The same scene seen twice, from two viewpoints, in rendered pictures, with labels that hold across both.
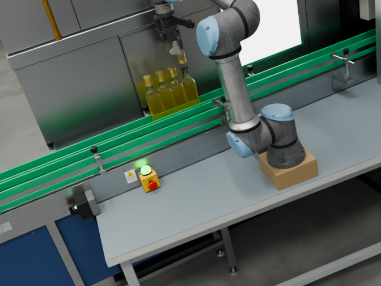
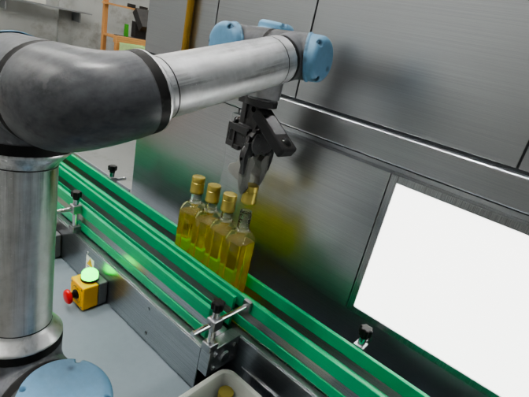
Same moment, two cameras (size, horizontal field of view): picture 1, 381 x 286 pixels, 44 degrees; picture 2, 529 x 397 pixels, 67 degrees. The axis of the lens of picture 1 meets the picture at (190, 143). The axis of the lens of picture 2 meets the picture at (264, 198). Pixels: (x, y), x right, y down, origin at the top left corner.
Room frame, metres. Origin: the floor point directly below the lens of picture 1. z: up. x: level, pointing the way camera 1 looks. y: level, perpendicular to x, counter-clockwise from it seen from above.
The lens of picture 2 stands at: (1.49, -0.75, 1.52)
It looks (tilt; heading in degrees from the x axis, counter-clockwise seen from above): 21 degrees down; 51
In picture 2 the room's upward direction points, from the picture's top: 13 degrees clockwise
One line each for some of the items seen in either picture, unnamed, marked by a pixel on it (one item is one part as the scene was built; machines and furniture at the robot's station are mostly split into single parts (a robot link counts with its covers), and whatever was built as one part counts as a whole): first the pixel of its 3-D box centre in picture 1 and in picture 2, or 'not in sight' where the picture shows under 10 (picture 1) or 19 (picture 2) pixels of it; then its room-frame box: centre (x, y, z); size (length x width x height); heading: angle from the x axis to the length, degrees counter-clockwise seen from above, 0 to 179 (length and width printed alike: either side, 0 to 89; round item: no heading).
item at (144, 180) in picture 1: (149, 180); (87, 290); (1.73, 0.21, 0.79); 0.07 x 0.07 x 0.07; 15
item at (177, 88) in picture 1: (180, 102); (218, 256); (1.99, 0.00, 0.99); 0.06 x 0.06 x 0.21; 15
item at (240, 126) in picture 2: (167, 26); (253, 125); (2.00, -0.03, 1.34); 0.09 x 0.08 x 0.12; 104
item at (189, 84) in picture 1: (191, 97); (234, 267); (2.01, -0.06, 0.99); 0.06 x 0.06 x 0.21; 14
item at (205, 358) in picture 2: (225, 125); (220, 352); (1.92, -0.18, 0.85); 0.09 x 0.04 x 0.07; 15
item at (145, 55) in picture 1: (219, 41); (362, 239); (2.20, -0.25, 1.15); 0.90 x 0.03 x 0.34; 105
